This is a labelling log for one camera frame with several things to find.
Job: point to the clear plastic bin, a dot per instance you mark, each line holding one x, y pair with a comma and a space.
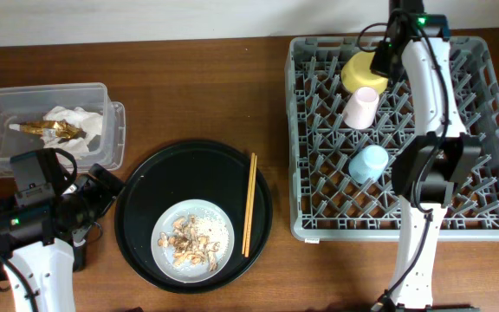
24, 104

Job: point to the food scraps and rice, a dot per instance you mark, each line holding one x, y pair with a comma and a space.
196, 241

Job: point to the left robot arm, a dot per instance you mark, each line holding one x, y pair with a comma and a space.
46, 228

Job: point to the yellow plastic bowl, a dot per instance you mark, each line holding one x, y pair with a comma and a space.
356, 73

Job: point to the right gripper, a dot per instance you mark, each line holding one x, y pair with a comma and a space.
382, 63

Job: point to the blue plastic cup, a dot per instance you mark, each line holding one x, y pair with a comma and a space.
368, 164

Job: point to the round black tray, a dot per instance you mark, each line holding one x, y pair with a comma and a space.
193, 169

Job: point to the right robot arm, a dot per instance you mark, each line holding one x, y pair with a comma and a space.
430, 171

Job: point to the pink plastic cup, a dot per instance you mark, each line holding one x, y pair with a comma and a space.
360, 110

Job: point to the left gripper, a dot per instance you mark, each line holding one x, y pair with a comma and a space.
103, 194

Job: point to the grey dishwasher rack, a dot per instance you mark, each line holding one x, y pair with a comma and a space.
326, 204

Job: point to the white tissue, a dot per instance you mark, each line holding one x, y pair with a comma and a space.
89, 126

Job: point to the grey plate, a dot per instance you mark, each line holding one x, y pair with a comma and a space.
163, 259

